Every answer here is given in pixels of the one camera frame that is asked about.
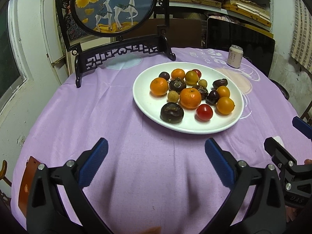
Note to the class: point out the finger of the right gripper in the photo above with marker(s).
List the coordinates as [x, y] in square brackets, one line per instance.
[279, 155]
[303, 127]

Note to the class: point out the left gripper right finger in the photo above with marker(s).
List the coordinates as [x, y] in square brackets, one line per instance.
[266, 211]

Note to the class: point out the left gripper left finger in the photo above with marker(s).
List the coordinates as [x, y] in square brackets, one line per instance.
[45, 210]

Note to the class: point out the orange kumquat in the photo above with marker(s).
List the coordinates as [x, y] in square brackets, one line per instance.
[191, 78]
[225, 105]
[223, 91]

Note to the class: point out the red cherry tomato large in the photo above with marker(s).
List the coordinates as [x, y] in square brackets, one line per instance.
[204, 112]

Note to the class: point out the dark purple plum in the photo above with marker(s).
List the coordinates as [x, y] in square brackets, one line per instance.
[212, 97]
[164, 75]

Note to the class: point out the dark water chestnut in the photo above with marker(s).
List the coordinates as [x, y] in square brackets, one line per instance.
[202, 90]
[172, 113]
[177, 85]
[220, 82]

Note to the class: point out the dark water chestnut back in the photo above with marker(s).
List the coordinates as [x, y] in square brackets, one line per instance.
[202, 90]

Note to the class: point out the tan longan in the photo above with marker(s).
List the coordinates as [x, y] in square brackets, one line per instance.
[203, 83]

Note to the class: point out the large mandarin orange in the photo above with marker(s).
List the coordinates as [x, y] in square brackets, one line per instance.
[159, 86]
[190, 98]

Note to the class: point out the red cherry tomato small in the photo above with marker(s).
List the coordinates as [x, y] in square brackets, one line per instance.
[197, 72]

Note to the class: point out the orange kumquat top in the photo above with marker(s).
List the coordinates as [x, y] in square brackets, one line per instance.
[191, 78]

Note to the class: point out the dark water chestnut front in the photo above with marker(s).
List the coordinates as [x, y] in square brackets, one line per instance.
[172, 113]

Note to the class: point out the tan longan fruit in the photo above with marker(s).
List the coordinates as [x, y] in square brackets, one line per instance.
[173, 96]

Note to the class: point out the small orange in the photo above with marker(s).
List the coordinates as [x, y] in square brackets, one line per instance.
[178, 73]

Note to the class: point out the person's right hand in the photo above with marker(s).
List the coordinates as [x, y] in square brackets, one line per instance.
[291, 213]

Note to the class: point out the person's left hand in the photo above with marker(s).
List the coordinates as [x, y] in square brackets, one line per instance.
[152, 230]

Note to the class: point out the checkered curtain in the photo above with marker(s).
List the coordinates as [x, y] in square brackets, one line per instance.
[301, 44]

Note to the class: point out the black chair behind table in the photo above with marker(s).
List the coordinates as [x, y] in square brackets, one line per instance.
[257, 47]

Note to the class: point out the pink drink can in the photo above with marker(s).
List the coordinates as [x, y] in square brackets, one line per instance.
[235, 56]

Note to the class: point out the white oval plate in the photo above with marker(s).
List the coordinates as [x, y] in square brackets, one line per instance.
[151, 105]

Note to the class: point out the purple printed tablecloth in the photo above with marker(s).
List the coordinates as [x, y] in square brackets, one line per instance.
[154, 176]

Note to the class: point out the shelf with stacked boxes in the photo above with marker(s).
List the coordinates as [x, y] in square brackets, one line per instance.
[219, 0]

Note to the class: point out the round deer screen ornament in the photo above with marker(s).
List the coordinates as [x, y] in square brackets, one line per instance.
[111, 19]

